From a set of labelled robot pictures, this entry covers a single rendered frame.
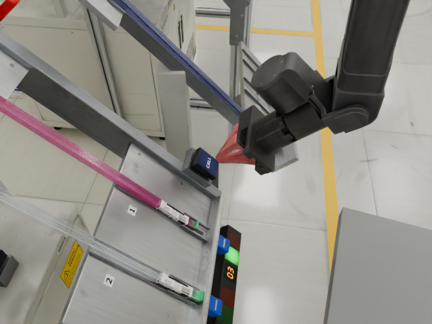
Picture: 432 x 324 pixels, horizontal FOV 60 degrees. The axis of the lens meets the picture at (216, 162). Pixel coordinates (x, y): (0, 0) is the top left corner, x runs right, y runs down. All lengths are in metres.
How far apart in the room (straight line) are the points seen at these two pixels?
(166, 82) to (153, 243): 0.36
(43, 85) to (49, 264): 0.37
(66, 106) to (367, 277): 0.63
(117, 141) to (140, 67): 0.91
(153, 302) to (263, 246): 0.96
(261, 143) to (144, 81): 1.04
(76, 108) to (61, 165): 1.23
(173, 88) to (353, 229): 0.49
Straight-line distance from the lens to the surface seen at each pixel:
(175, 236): 0.62
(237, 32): 1.31
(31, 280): 0.82
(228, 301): 0.69
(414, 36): 2.84
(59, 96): 0.62
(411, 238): 0.91
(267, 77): 0.51
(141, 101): 1.64
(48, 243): 0.85
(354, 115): 0.51
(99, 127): 0.63
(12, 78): 0.59
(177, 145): 0.93
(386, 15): 0.45
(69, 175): 1.79
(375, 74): 0.49
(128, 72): 1.56
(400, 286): 0.84
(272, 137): 0.57
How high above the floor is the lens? 1.30
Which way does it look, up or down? 49 degrees down
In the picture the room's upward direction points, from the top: straight up
